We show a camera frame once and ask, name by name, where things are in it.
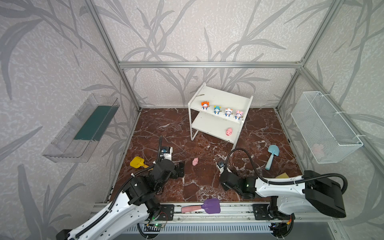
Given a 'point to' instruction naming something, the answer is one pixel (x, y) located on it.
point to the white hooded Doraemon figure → (228, 112)
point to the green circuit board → (158, 225)
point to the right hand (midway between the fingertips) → (220, 170)
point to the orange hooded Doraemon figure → (205, 104)
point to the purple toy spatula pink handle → (211, 205)
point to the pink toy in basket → (318, 151)
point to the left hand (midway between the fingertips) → (179, 158)
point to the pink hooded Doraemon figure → (238, 115)
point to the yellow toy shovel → (138, 161)
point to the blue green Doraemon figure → (217, 109)
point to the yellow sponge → (283, 175)
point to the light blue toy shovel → (274, 150)
